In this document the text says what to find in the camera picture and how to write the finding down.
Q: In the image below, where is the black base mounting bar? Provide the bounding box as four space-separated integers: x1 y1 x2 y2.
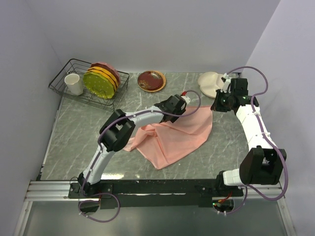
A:
68 179 244 209

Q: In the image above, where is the orange plate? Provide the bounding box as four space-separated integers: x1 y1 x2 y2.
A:
86 66 120 92

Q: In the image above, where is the dark red decorated plate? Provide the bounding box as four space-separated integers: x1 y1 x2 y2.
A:
137 70 166 92

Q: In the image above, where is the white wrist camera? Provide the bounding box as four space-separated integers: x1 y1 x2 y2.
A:
221 73 232 92
181 91 191 105

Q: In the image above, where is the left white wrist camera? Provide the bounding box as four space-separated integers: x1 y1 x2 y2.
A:
181 91 191 105

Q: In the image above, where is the aluminium frame rail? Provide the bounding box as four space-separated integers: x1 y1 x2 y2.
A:
24 181 282 202

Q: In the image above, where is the cream divided plate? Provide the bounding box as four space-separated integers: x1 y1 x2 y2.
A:
197 72 224 98

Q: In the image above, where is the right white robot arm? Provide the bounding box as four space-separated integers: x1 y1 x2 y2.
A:
211 75 288 197

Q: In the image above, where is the pink satin napkin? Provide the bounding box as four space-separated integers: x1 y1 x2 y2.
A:
124 106 213 170

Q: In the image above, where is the dark pink plate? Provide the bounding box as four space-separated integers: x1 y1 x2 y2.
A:
91 61 121 84

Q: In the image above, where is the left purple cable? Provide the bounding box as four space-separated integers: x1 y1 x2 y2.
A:
78 89 201 223

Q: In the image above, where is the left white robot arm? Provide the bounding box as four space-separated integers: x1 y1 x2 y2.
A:
78 94 190 198

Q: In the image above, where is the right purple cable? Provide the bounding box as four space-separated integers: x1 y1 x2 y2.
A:
214 66 287 217

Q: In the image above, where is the green polka dot plate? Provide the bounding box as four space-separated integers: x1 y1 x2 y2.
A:
83 72 115 99

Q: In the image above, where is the white cup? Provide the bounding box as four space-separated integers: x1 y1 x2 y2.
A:
64 73 84 96

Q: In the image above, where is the purple cable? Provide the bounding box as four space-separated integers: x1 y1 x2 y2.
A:
78 89 201 223
214 66 287 217

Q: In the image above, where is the black wire dish rack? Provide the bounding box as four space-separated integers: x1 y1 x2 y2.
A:
49 59 129 111

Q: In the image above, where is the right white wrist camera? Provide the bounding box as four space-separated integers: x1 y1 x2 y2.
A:
221 73 232 92

